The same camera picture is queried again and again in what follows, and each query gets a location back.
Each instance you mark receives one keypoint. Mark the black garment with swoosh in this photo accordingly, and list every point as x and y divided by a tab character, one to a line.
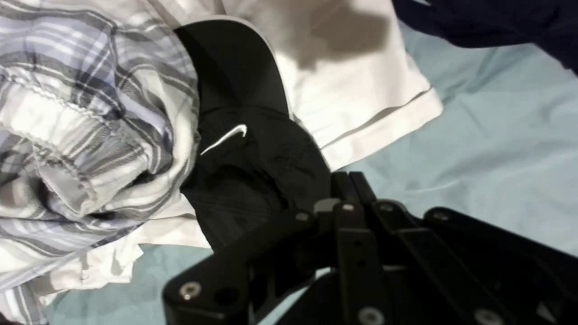
241	150

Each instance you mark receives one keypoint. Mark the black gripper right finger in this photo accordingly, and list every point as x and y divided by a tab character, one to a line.
458	264

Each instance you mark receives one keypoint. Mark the navy blue cloth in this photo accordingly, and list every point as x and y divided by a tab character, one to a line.
494	23

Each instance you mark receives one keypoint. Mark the white shirt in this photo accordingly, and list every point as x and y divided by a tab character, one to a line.
337	72

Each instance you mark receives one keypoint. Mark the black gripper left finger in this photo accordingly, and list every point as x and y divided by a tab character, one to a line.
241	271

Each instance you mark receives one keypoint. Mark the checked plaid shirt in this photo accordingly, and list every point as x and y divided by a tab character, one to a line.
84	137

